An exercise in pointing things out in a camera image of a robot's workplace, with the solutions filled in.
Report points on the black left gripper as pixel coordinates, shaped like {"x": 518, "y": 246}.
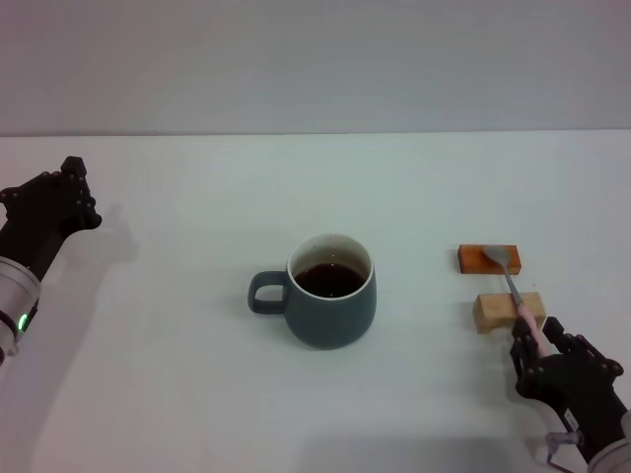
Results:
{"x": 34, "y": 222}

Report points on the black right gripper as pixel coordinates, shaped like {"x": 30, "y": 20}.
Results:
{"x": 581, "y": 394}

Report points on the grey ceramic mug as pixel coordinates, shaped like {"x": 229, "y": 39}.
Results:
{"x": 330, "y": 320}

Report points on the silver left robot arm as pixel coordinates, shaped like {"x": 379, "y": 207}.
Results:
{"x": 15, "y": 300}

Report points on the light wooden arch block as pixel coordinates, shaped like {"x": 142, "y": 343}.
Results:
{"x": 495, "y": 310}

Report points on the orange brown wooden block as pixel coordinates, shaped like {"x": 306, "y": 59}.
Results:
{"x": 470, "y": 261}

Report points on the dark coffee liquid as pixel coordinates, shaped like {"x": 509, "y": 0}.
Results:
{"x": 328, "y": 281}

